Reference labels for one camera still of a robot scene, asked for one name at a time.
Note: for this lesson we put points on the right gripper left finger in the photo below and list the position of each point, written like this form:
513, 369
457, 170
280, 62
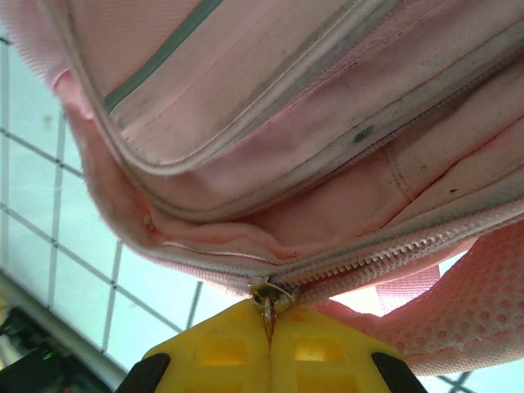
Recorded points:
221, 352

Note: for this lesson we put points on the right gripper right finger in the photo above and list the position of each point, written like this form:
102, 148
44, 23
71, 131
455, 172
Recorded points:
315, 352

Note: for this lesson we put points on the pink backpack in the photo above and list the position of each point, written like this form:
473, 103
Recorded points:
286, 123

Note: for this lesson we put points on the aluminium table rail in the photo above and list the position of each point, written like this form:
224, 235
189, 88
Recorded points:
61, 321

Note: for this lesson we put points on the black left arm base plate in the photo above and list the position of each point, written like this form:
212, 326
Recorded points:
24, 331

